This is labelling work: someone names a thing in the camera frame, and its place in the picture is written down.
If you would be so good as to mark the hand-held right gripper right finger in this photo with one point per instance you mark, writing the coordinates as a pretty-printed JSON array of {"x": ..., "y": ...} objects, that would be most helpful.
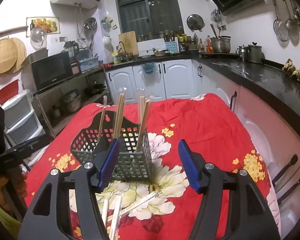
[{"x": 188, "y": 165}]

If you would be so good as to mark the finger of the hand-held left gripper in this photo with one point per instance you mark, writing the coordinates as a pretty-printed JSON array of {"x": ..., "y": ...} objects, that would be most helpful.
[{"x": 32, "y": 145}]

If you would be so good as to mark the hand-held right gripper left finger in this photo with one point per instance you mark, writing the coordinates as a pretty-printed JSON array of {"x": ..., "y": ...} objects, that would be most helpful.
[{"x": 108, "y": 165}]

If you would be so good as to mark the dark green utensil holder basket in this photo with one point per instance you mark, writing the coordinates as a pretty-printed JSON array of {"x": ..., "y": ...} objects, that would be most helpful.
[{"x": 128, "y": 126}]

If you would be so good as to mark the wooden chopstick pair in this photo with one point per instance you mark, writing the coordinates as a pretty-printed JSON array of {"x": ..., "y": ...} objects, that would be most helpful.
[
  {"x": 101, "y": 120},
  {"x": 122, "y": 110},
  {"x": 145, "y": 120},
  {"x": 116, "y": 120},
  {"x": 141, "y": 112}
]

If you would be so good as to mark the pile of chopsticks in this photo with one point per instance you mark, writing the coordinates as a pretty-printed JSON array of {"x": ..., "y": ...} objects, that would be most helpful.
[{"x": 118, "y": 210}]

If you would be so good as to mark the row of hanging kitchen utensils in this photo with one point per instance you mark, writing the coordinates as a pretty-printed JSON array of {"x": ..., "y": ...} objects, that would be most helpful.
[{"x": 281, "y": 30}]

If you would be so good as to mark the person's left hand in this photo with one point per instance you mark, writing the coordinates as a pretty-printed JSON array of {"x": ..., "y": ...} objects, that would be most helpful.
[{"x": 17, "y": 182}]

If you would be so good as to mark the plastic drawer unit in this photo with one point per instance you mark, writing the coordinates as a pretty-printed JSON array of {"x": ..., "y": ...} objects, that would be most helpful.
[{"x": 17, "y": 112}]

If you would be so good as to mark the red floral blanket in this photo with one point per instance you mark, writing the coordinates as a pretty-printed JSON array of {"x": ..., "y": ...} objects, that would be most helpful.
[{"x": 202, "y": 120}]

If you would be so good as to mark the old metal pot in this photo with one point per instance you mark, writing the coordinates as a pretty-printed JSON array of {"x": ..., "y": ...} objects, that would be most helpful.
[{"x": 70, "y": 102}]

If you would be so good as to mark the red plastic basin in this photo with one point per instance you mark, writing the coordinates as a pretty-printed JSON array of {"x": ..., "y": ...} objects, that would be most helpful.
[{"x": 6, "y": 93}]

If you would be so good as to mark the person's yellow-green clothing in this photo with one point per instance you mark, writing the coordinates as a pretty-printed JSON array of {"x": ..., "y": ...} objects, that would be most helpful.
[{"x": 2, "y": 220}]

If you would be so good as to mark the black pan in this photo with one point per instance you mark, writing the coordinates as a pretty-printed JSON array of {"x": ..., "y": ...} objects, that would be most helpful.
[{"x": 95, "y": 89}]

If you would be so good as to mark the black microwave oven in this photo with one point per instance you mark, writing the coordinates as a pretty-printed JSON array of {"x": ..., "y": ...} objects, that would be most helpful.
[{"x": 51, "y": 70}]

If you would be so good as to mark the metal storage rack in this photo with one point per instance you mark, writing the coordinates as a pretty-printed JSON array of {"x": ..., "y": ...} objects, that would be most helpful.
[{"x": 85, "y": 76}]

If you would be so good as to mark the round wooden board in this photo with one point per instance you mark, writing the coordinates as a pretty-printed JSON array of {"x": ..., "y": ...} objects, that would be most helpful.
[{"x": 22, "y": 55}]

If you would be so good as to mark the brown box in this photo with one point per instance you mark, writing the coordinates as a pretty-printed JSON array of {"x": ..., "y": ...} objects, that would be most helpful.
[{"x": 37, "y": 54}]

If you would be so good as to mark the round bamboo tray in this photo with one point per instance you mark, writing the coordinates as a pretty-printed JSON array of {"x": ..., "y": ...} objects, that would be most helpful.
[{"x": 2, "y": 56}]

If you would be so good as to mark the blue plastic container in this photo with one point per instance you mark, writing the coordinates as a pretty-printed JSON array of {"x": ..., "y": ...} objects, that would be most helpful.
[{"x": 88, "y": 64}]

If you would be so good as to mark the black electric kettle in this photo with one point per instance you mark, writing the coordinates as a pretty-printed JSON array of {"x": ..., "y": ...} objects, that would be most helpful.
[{"x": 71, "y": 48}]

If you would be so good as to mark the blue plastic bag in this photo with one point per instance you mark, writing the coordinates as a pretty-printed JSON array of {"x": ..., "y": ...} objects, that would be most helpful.
[{"x": 150, "y": 68}]

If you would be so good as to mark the glass pot lid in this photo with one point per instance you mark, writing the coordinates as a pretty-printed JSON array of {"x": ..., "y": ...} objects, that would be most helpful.
[{"x": 38, "y": 38}]

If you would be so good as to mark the dark stone countertop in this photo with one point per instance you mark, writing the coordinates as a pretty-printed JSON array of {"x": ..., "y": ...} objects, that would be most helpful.
[{"x": 252, "y": 75}]

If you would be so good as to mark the blue knife block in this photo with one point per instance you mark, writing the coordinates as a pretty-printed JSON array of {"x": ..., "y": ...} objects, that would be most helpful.
[{"x": 171, "y": 46}]

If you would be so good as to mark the kitchen faucet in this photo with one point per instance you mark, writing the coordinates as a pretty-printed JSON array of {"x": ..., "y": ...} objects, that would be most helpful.
[{"x": 122, "y": 45}]

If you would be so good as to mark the framed fruit picture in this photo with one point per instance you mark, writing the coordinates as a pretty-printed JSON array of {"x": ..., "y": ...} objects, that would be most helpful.
[{"x": 43, "y": 25}]

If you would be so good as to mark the red label bottle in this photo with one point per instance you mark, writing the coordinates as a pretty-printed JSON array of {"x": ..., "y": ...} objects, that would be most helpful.
[{"x": 209, "y": 45}]

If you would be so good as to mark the small steel kettle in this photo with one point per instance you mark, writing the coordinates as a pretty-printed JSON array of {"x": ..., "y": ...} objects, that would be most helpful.
[{"x": 242, "y": 53}]

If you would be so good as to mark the steel stock pot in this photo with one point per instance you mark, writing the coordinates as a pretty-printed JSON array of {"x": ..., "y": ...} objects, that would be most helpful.
[{"x": 220, "y": 45}]

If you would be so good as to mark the wooden cutting board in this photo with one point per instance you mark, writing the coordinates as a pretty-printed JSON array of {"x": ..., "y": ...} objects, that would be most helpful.
[{"x": 128, "y": 42}]

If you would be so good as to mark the dark lidded canister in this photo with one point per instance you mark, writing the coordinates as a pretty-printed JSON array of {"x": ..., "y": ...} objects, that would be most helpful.
[{"x": 255, "y": 53}]

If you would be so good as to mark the hanging steel bowl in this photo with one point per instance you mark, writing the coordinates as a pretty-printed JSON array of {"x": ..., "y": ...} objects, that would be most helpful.
[{"x": 90, "y": 23}]

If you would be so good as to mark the dark hanging pot lid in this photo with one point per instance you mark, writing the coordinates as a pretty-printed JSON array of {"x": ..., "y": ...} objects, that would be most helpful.
[{"x": 195, "y": 22}]

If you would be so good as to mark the dark framed window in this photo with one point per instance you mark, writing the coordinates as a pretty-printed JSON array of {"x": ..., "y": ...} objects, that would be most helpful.
[{"x": 140, "y": 15}]

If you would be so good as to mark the wooden wall shelf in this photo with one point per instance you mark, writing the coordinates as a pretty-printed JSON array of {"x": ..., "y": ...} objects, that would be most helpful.
[{"x": 8, "y": 31}]

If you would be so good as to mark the hanging wall caddy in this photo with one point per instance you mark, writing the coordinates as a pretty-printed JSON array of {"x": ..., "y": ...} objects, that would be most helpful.
[{"x": 109, "y": 24}]

